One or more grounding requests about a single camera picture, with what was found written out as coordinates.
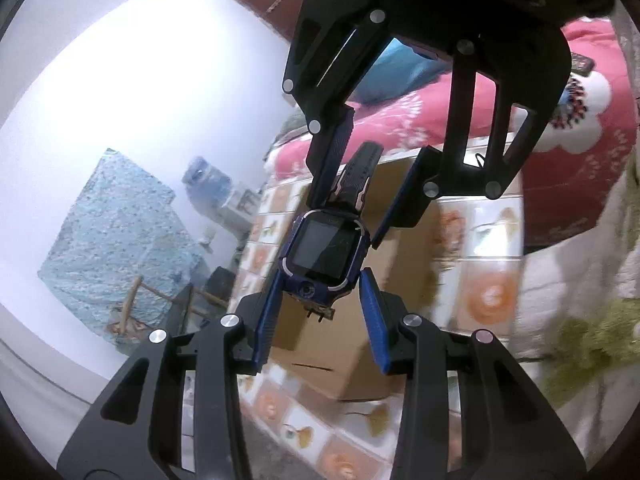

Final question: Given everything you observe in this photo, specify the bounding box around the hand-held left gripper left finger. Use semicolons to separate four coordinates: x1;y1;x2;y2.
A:
57;270;289;480

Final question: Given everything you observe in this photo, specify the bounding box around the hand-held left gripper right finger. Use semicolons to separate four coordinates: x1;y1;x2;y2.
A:
360;266;587;480

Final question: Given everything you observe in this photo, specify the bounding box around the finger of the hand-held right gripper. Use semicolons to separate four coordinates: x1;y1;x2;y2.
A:
371;42;571;252
281;7;388;208

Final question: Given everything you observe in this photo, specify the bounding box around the brown cardboard box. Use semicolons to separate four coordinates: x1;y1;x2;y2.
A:
260;155;451;402

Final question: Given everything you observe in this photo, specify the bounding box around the dark blue smartwatch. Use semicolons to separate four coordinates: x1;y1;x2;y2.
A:
280;142;384;322

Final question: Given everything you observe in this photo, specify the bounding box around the black trash bin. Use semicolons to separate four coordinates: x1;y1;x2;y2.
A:
206;266;237;307

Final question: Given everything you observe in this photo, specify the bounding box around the wooden chair black seat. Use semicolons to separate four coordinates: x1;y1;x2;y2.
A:
110;275;232;347

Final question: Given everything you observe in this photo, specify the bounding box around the blue pillow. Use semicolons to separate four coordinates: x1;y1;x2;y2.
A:
357;40;452;107

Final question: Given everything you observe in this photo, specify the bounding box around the white water dispenser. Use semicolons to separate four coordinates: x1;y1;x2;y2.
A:
220;189;264;242

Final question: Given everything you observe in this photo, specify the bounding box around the blue water dispenser bottle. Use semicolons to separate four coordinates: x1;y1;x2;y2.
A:
182;156;234;212

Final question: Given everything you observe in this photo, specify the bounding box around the black remote control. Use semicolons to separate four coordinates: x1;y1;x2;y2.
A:
570;52;597;79

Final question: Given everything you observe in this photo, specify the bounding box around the red floral blanket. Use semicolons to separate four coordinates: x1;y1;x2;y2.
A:
265;17;640;250

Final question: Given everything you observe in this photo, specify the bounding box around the teal patterned wall cloth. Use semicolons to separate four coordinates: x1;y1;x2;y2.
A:
37;149;212;357

